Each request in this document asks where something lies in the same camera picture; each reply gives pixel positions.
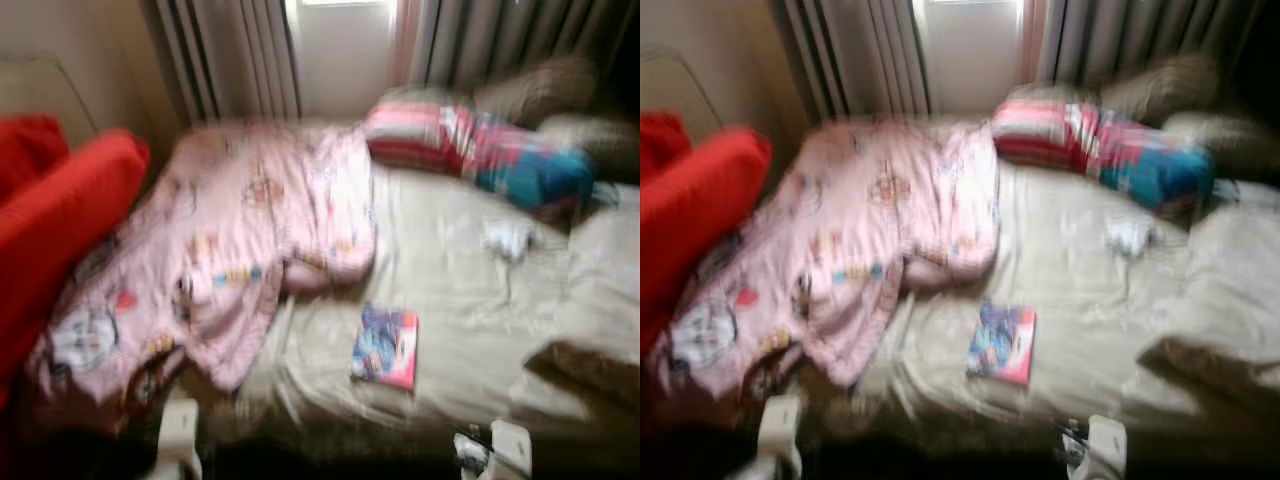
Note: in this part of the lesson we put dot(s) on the bed with beige floral sheet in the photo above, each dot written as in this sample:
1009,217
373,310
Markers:
450,290
1080,300

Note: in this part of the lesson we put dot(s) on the colourful comic book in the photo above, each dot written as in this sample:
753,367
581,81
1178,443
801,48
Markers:
1002,342
385,345

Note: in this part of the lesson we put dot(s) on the large beige floral pillow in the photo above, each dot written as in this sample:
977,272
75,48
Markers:
600,300
1220,310

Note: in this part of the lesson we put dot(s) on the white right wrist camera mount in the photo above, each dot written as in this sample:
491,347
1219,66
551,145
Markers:
510,450
1107,445

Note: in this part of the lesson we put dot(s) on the pink cartoon print quilt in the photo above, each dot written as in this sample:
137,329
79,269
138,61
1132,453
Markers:
850,220
230,220

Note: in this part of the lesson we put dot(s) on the white ribbed radiator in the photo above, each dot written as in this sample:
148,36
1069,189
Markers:
855,60
225,60

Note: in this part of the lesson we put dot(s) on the red white blue bolster pillow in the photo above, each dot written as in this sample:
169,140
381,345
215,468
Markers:
470,145
1100,145

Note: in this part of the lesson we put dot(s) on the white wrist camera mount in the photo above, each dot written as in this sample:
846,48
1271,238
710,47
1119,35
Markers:
1107,445
178,435
780,430
510,450

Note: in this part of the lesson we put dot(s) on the grey curtain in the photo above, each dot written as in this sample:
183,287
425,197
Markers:
500,40
1130,40

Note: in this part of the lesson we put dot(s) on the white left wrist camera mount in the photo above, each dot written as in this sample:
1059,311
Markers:
178,435
780,430

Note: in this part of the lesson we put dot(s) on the crumpled white sock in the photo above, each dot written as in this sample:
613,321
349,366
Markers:
1132,236
508,238

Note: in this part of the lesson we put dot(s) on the bright window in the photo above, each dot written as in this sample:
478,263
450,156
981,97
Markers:
968,50
340,50

